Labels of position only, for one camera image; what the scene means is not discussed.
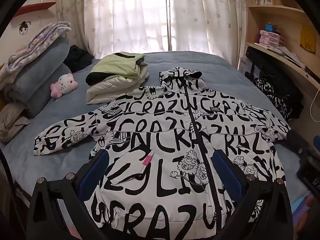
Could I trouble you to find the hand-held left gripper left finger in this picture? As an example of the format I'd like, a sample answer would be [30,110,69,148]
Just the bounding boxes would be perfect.
[26,149,110,240]

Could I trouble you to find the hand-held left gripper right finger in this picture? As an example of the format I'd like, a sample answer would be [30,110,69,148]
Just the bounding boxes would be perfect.
[211,149,293,240]

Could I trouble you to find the black and white printed jacket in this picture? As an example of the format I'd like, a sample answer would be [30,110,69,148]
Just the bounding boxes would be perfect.
[34,67,292,240]

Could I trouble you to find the black and white patterned clothing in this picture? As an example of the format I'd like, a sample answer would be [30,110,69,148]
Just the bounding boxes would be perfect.
[252,77,304,120]

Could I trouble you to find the folded white puffer jacket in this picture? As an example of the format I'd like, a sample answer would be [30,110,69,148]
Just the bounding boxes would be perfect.
[86,67,150,105]

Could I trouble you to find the pink and white cat plush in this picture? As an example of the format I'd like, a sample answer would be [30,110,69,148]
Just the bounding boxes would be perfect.
[50,73,79,98]

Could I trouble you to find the beige folded cloth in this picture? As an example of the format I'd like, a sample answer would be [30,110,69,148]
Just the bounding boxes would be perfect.
[0,102,31,144]

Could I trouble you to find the rolled grey-blue blanket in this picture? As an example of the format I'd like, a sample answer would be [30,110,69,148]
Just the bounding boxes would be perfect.
[5,37,71,90]
[4,63,73,118]

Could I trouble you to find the folded light green jacket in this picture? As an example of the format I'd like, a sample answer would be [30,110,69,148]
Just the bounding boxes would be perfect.
[86,52,146,85]

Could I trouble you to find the stack of papers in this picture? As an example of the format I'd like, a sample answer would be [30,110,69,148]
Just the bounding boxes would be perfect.
[277,46,307,69]

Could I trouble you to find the black cloth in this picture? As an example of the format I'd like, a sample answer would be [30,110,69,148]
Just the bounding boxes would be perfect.
[63,44,94,72]

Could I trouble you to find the yellow cloth item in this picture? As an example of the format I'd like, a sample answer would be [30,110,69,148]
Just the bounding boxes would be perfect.
[300,24,317,54]

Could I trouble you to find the pink storage drawers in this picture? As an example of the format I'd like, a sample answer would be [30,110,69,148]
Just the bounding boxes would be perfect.
[259,29,286,47]

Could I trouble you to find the folded floral blanket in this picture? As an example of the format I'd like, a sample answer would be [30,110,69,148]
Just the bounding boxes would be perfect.
[0,21,72,89]

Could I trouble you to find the wooden shelf unit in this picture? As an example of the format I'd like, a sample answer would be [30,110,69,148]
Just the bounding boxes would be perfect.
[244,0,320,120]

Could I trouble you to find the white floral curtain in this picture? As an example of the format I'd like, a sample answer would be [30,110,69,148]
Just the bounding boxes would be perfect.
[55,0,248,67]

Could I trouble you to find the white cable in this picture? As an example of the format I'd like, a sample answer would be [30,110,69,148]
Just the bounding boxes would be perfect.
[309,87,320,123]

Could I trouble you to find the black face wall sticker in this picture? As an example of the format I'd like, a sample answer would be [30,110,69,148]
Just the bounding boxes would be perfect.
[19,21,31,35]

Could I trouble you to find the red wall shelf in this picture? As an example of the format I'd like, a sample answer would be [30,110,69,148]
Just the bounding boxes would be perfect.
[13,2,56,17]

